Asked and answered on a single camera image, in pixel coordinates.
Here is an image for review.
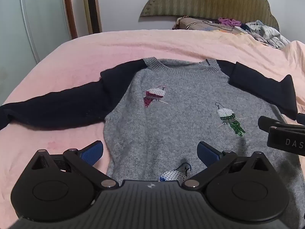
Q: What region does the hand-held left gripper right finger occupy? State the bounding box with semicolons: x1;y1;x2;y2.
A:
182;141;275;190

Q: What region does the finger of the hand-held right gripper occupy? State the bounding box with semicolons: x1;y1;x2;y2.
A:
258;116;305;132

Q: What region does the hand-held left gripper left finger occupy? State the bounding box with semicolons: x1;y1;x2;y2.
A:
27;140;120;190

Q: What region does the grey sweater with navy sleeves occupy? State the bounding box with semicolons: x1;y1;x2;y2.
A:
0;57;305;220

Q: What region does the pile of pale clothes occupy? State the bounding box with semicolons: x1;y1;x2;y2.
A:
245;20;291;50

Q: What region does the pink bed blanket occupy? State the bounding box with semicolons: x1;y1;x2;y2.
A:
0;29;305;229

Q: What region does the purple cloth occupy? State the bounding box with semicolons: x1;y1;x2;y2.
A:
218;17;242;28

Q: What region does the brown pillow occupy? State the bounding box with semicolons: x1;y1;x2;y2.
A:
173;16;237;32

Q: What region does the olive padded headboard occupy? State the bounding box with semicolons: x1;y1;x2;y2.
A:
140;0;280;32

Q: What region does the frosted glass door with flowers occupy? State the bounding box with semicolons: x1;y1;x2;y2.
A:
18;0;72;64

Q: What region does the gold tower fan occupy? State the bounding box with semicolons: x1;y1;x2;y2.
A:
81;0;103;35

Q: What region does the brown wooden frame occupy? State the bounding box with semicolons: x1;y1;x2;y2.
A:
62;0;79;40

